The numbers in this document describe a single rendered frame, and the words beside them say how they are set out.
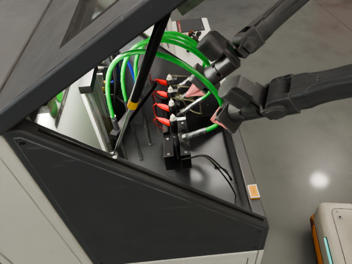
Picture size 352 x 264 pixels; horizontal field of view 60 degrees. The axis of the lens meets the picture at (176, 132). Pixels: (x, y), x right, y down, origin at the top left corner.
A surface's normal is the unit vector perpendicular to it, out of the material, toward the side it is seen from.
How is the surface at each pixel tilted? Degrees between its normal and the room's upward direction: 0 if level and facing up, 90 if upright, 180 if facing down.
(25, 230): 90
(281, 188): 0
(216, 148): 0
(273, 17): 60
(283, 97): 37
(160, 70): 90
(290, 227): 0
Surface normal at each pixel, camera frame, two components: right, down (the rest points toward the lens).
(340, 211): -0.09, -0.70
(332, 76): -0.66, -0.50
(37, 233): 0.07, 0.70
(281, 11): 0.14, 0.28
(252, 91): 0.43, -0.28
